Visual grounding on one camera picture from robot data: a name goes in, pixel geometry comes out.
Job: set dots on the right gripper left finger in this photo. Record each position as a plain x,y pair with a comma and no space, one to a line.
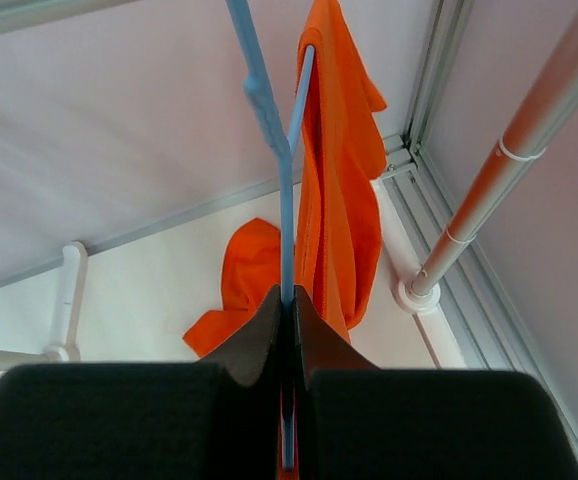
216,418

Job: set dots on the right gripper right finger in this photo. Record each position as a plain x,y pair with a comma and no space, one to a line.
357,421

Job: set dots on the orange t shirt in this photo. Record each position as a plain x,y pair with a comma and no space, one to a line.
338,230

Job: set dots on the blue wire hanger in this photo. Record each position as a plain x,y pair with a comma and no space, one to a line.
283,143

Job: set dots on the metal clothes rack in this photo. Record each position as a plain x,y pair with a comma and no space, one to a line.
550,102

